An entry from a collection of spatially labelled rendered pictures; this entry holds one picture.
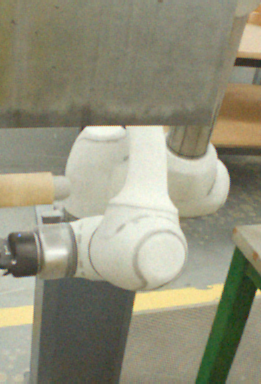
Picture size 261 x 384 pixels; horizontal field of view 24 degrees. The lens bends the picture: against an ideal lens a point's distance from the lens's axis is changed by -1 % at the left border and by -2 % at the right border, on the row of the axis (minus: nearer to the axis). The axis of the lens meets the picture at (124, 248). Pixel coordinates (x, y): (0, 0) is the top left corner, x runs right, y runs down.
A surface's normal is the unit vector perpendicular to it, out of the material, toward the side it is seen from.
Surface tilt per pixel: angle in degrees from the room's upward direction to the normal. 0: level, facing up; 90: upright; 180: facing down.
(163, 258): 67
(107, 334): 90
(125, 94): 90
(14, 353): 0
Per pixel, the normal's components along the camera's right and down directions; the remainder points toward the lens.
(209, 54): 0.33, 0.57
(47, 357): -0.54, 0.41
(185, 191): -0.03, 0.76
